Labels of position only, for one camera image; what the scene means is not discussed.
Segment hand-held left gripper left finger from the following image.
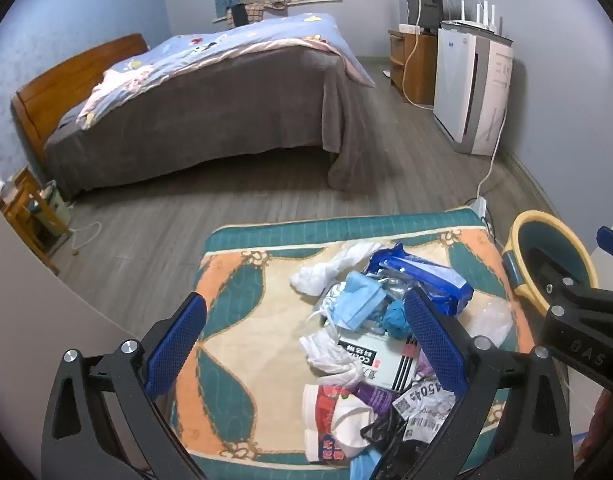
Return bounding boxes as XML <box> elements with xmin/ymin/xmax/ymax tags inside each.
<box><xmin>40</xmin><ymin>291</ymin><xmax>210</xmax><ymax>480</ymax></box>

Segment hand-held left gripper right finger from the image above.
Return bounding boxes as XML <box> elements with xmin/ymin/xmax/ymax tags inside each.
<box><xmin>404</xmin><ymin>287</ymin><xmax>575</xmax><ymax>480</ymax></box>

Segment yellow rimmed teal trash bin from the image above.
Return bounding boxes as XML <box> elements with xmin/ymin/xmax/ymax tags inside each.
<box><xmin>501</xmin><ymin>210</ymin><xmax>600</xmax><ymax>317</ymax></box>

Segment blue wet wipes pack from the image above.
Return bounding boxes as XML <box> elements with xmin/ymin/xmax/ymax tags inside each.
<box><xmin>364</xmin><ymin>242</ymin><xmax>475</xmax><ymax>317</ymax></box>

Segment long white tissue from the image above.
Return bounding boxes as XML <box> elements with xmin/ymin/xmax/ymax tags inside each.
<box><xmin>289</xmin><ymin>241</ymin><xmax>382</xmax><ymax>297</ymax></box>

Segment lilac packet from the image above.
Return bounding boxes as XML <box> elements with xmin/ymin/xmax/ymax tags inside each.
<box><xmin>415</xmin><ymin>347</ymin><xmax>436</xmax><ymax>379</ymax></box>

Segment teal crumpled glove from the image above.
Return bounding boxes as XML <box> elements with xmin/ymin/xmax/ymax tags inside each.
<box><xmin>381</xmin><ymin>300</ymin><xmax>413</xmax><ymax>339</ymax></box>

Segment clear plastic bag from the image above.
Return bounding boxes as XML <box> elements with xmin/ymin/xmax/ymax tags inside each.
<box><xmin>465</xmin><ymin>297</ymin><xmax>518</xmax><ymax>352</ymax></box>

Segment crumpled paper receipt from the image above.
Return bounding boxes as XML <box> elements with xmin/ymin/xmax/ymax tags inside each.
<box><xmin>391</xmin><ymin>379</ymin><xmax>458</xmax><ymax>444</ymax></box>

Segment silver foil blister tray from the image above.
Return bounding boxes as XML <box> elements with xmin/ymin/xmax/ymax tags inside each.
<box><xmin>375</xmin><ymin>270</ymin><xmax>417</xmax><ymax>307</ymax></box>

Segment dark purple wrapper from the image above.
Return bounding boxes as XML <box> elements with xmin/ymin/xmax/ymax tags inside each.
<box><xmin>354</xmin><ymin>380</ymin><xmax>398</xmax><ymax>417</ymax></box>

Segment teal orange printed cushion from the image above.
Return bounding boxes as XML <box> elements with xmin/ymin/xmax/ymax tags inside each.
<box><xmin>170</xmin><ymin>208</ymin><xmax>542</xmax><ymax>467</ymax></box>

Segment blue face mask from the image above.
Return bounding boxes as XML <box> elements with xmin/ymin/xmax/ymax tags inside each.
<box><xmin>314</xmin><ymin>271</ymin><xmax>388</xmax><ymax>334</ymax></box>

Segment small white crumpled tissue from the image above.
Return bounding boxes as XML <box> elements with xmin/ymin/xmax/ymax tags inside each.
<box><xmin>300</xmin><ymin>330</ymin><xmax>373</xmax><ymax>389</ymax></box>

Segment black plastic bag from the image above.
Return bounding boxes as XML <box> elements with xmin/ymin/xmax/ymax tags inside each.
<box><xmin>359</xmin><ymin>409</ymin><xmax>438</xmax><ymax>480</ymax></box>

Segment red white paper package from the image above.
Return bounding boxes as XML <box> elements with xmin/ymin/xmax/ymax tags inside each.
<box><xmin>302</xmin><ymin>384</ymin><xmax>378</xmax><ymax>466</ymax></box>

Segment small green white bin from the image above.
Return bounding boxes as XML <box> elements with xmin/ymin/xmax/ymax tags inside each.
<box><xmin>36</xmin><ymin>180</ymin><xmax>73</xmax><ymax>234</ymax></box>

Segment wooden nightstand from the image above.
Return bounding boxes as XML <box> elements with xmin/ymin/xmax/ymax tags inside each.
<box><xmin>0</xmin><ymin>166</ymin><xmax>72</xmax><ymax>277</ymax></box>

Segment white air purifier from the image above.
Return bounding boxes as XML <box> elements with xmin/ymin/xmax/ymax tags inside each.
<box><xmin>433</xmin><ymin>21</ymin><xmax>515</xmax><ymax>156</ymax></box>

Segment grey bed cover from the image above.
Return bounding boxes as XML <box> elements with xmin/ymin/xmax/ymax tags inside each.
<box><xmin>44</xmin><ymin>40</ymin><xmax>375</xmax><ymax>202</ymax></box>

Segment wooden television cabinet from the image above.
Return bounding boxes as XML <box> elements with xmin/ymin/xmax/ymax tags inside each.
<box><xmin>389</xmin><ymin>29</ymin><xmax>440</xmax><ymax>107</ymax></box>

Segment white router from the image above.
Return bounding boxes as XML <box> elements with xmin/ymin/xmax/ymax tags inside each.
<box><xmin>441</xmin><ymin>1</ymin><xmax>503</xmax><ymax>32</ymax></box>

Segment wooden bed headboard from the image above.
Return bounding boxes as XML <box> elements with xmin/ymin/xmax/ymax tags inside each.
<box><xmin>11</xmin><ymin>34</ymin><xmax>150</xmax><ymax>171</ymax></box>

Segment blue printed quilt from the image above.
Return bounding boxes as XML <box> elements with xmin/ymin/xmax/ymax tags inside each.
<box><xmin>76</xmin><ymin>12</ymin><xmax>376</xmax><ymax>132</ymax></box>

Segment pile of clothes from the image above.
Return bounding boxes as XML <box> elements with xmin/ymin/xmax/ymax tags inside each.
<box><xmin>226</xmin><ymin>0</ymin><xmax>293</xmax><ymax>29</ymax></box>

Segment white purifier power cable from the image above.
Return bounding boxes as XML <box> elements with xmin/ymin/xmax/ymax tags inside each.
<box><xmin>474</xmin><ymin>100</ymin><xmax>512</xmax><ymax>202</ymax></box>

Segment thin white floor cable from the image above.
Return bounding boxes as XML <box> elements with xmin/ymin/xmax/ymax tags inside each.
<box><xmin>69</xmin><ymin>220</ymin><xmax>104</xmax><ymax>257</ymax></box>

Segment white wall cable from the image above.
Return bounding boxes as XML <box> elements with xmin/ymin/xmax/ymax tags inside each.
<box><xmin>401</xmin><ymin>0</ymin><xmax>437</xmax><ymax>109</ymax></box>

